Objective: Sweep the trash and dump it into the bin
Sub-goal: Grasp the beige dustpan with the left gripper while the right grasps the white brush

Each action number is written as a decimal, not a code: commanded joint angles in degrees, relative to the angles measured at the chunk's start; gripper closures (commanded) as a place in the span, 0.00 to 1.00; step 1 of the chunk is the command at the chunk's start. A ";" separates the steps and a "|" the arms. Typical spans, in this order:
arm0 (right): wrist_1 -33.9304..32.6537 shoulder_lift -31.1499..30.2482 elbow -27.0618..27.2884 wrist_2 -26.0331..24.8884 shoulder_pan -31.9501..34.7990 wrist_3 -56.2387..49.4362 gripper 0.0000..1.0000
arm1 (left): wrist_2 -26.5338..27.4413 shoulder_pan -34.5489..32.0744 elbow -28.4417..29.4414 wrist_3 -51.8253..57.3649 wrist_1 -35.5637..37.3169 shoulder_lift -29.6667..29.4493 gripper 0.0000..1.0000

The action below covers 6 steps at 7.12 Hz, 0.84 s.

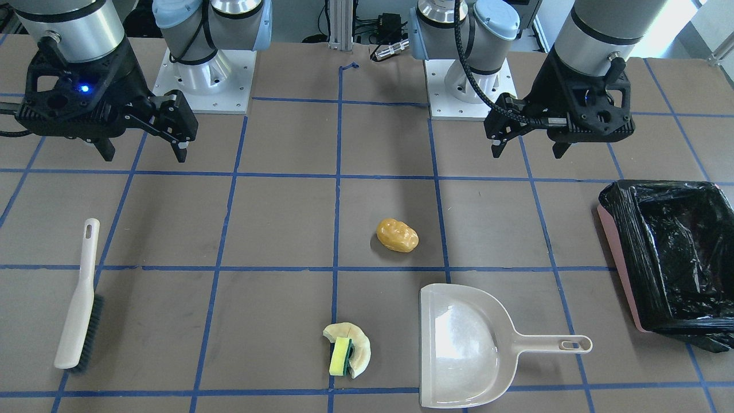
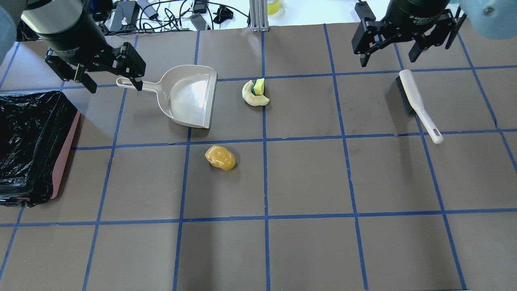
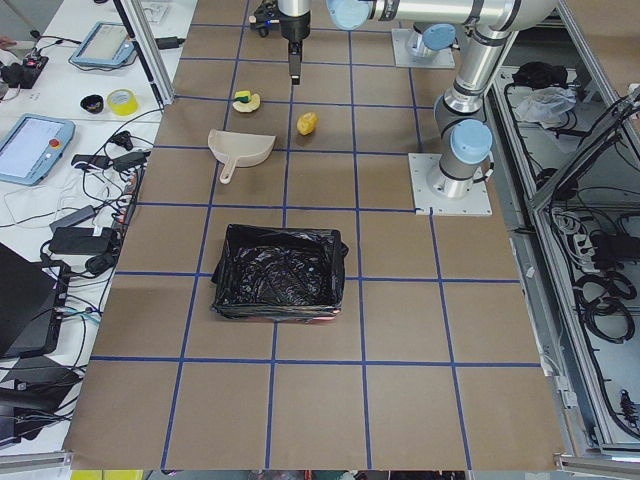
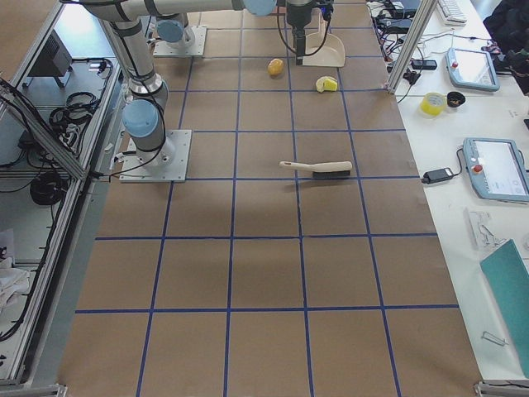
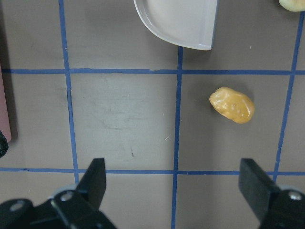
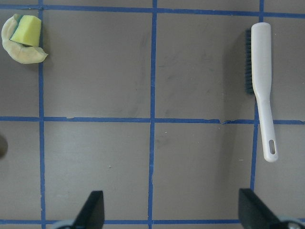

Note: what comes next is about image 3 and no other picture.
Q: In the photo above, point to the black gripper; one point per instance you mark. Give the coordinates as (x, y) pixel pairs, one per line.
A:
(295, 27)

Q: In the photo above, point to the beige ring-shaped foam piece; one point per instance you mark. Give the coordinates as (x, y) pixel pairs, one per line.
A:
(252, 106)

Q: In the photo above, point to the yellow paper ball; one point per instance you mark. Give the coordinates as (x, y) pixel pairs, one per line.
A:
(306, 123)

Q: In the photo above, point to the beige plastic dustpan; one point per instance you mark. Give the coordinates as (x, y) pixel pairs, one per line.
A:
(235, 150)

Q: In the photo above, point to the yellow green sponge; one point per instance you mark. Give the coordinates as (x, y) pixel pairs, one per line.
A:
(243, 96)

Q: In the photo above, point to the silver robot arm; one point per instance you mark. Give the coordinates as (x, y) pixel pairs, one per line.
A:
(434, 39)
(493, 24)

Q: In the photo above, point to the black bag lined bin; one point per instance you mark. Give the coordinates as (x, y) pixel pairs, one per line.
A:
(280, 274)

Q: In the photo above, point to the yellow tape roll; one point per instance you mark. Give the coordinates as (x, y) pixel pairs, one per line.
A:
(122, 102)

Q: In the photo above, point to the blue teach pendant far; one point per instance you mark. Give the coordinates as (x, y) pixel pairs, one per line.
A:
(106, 46)

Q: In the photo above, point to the blue teach pendant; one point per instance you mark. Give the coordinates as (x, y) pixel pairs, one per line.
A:
(106, 46)
(32, 147)

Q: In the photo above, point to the white crumpled cloth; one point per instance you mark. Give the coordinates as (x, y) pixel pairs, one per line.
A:
(547, 106)

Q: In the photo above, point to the blue teach pendant near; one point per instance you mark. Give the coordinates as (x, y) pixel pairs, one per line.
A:
(32, 147)

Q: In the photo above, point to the black power adapter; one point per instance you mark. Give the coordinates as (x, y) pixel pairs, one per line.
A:
(82, 240)

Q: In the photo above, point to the black laptop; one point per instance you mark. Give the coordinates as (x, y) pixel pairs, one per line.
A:
(33, 295)

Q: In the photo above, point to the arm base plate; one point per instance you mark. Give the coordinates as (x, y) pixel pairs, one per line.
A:
(436, 194)
(404, 42)

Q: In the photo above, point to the aluminium frame post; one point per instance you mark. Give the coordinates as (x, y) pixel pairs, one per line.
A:
(150, 53)

